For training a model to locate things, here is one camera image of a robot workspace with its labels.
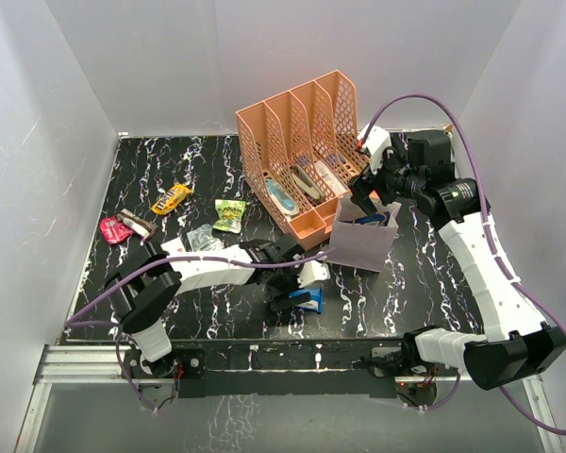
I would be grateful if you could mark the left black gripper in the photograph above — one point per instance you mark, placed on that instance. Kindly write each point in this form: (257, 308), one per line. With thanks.
(280, 298)

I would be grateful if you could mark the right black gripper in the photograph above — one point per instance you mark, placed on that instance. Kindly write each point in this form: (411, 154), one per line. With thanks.
(360, 187)

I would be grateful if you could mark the blue Burts chips bag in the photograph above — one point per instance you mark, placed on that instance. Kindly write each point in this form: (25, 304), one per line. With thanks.
(378, 220)

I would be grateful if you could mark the blue Oreo cookie pack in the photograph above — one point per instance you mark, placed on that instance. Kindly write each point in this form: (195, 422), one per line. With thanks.
(308, 299)

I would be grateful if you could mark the lilac paper bag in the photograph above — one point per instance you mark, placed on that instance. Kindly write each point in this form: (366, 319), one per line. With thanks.
(364, 246)

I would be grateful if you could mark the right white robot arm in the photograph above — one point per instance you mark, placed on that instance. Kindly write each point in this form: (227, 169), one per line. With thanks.
(517, 341)

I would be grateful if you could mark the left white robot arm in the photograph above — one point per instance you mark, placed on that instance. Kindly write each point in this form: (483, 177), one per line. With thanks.
(140, 290)

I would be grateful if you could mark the green sour candy bag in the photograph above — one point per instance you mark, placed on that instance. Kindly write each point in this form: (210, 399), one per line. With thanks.
(230, 213)

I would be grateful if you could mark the white paper staples box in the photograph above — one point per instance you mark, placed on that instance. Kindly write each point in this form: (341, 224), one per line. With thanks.
(333, 181)

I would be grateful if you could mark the grey stapler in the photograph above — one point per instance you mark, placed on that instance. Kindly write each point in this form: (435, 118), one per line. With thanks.
(307, 185)

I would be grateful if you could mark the pink plastic desk organizer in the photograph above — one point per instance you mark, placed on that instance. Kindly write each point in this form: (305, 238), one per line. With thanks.
(300, 126)

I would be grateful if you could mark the blue correction tape blister pack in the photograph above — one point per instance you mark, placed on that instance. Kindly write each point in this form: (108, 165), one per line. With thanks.
(281, 198)

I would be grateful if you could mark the silver foil snack packet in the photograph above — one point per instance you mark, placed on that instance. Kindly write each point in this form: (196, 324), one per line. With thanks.
(201, 239)

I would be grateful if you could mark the white rectangular snack box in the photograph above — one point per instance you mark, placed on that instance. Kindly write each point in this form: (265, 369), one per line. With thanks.
(174, 246)

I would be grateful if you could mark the yellow M&M's packet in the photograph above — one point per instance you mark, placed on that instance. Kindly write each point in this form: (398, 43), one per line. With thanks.
(170, 200)

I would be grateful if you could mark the pink candy packet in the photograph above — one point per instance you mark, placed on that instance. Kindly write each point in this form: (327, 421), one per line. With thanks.
(114, 231)

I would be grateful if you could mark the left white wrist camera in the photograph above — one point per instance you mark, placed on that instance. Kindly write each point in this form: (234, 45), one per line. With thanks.
(312, 272)

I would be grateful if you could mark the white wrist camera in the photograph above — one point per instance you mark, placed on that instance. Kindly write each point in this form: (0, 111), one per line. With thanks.
(312, 272)
(374, 146)

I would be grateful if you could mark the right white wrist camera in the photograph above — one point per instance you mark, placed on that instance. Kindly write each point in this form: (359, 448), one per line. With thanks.
(374, 146)

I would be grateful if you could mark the black front mounting rail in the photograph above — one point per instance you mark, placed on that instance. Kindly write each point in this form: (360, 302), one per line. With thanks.
(196, 369)

